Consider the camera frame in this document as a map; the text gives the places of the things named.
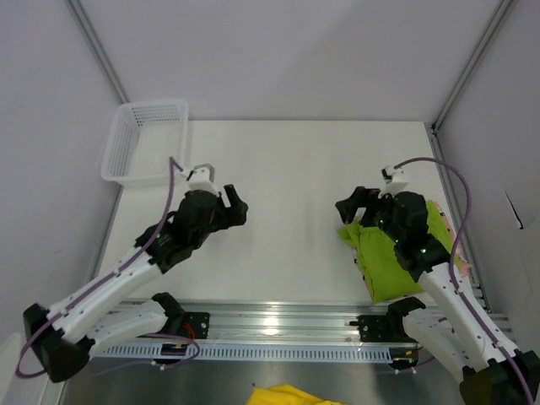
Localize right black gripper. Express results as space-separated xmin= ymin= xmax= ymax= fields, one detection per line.
xmin=335 ymin=186 xmax=404 ymax=245

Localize lime green shorts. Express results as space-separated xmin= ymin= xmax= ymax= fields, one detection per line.
xmin=335 ymin=200 xmax=455 ymax=304

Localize pink shark print shorts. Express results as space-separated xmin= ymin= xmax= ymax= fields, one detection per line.
xmin=352 ymin=200 xmax=473 ymax=296

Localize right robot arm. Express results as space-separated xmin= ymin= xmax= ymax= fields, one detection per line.
xmin=335 ymin=186 xmax=539 ymax=404

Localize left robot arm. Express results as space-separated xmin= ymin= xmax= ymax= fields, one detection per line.
xmin=23 ymin=184 xmax=248 ymax=383

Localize white perforated plastic basket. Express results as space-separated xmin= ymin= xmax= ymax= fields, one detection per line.
xmin=100 ymin=99 xmax=191 ymax=187

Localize yellow cloth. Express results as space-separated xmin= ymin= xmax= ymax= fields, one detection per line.
xmin=246 ymin=384 xmax=342 ymax=405

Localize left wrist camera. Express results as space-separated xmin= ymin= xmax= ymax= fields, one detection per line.
xmin=181 ymin=163 xmax=219 ymax=196

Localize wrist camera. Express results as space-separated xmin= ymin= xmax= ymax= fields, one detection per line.
xmin=379 ymin=165 xmax=410 ymax=198
xmin=181 ymin=163 xmax=219 ymax=196

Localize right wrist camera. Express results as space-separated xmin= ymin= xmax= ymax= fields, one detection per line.
xmin=379 ymin=165 xmax=410 ymax=198

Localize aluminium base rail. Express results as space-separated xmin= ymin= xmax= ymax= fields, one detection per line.
xmin=109 ymin=300 xmax=514 ymax=342

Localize slotted cable duct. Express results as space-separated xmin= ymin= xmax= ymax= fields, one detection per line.
xmin=95 ymin=341 xmax=419 ymax=364

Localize left aluminium frame post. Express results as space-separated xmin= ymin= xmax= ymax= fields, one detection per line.
xmin=64 ymin=0 xmax=130 ymax=105

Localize aluminium frame post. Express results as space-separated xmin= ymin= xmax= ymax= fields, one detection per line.
xmin=64 ymin=0 xmax=130 ymax=105
xmin=431 ymin=0 xmax=518 ymax=135

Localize right aluminium frame post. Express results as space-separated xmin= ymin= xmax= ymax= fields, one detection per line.
xmin=431 ymin=0 xmax=518 ymax=135

